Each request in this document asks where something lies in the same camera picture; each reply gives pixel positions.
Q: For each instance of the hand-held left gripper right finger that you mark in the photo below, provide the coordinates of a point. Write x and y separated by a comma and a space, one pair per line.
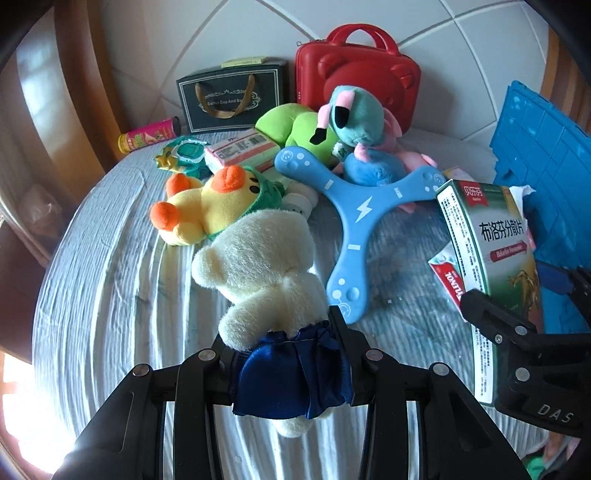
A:
355, 355

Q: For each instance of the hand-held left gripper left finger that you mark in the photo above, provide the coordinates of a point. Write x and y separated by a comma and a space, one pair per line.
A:
217, 364

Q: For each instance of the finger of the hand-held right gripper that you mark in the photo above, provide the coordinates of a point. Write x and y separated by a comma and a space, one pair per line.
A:
494, 318
554, 277

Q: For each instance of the green medicine box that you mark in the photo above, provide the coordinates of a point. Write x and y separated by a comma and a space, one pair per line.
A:
494, 240

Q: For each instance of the white bear plush blue skirt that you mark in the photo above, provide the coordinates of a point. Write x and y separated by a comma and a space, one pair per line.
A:
263, 258

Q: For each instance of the blue plastic storage crate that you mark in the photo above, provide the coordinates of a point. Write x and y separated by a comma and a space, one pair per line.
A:
540, 138

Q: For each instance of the red white medicine packet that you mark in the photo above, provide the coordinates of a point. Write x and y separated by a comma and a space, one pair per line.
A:
450, 272

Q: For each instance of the green cloth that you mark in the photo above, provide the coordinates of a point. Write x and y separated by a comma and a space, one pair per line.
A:
545, 466

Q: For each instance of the white striped bedsheet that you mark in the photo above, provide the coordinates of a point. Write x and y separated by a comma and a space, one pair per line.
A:
115, 277

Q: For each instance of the blue toy boomerang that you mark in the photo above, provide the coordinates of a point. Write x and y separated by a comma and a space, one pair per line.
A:
351, 207

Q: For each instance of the yellow duck plush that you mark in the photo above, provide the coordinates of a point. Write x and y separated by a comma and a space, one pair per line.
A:
207, 207

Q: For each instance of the pink plush toy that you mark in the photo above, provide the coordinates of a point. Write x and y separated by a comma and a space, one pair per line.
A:
415, 159

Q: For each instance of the blue plush toy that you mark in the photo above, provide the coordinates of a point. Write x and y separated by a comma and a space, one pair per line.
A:
374, 166

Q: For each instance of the teal toy watch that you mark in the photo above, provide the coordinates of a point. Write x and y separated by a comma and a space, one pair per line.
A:
187, 152

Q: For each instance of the pink and white small box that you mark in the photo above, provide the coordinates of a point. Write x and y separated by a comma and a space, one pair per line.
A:
240, 150

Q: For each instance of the pink snack can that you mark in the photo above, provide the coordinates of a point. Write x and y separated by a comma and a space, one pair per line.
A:
147, 136

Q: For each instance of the teal flamingo plush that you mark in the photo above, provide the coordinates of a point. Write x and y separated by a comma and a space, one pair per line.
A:
360, 115

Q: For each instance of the lime green frog plush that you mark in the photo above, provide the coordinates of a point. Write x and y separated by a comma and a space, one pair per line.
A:
286, 124

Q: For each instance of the black gift box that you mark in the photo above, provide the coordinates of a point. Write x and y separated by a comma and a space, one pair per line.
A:
217, 92

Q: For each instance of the red bear carry case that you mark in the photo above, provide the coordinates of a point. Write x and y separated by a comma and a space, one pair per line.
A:
360, 69

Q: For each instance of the small yellow-green box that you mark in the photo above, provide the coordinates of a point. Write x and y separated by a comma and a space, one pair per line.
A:
244, 61

